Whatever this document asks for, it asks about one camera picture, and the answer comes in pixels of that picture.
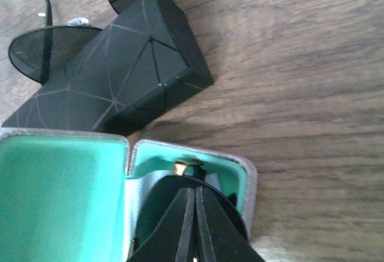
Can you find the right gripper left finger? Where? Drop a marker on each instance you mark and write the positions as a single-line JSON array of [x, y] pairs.
[[171, 239]]

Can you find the light blue cloth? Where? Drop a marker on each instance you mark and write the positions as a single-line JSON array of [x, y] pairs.
[[140, 186]]

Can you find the black geometric glasses case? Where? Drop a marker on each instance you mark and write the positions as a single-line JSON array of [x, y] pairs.
[[145, 63]]

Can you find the gold-trimmed black sunglasses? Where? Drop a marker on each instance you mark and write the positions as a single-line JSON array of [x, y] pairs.
[[160, 196]]

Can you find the round black sunglasses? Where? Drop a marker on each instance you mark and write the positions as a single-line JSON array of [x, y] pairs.
[[39, 53]]

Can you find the grey glasses case green lining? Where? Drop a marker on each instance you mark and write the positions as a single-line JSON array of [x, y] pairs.
[[63, 192]]

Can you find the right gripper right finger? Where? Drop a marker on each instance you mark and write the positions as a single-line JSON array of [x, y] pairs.
[[217, 238]]

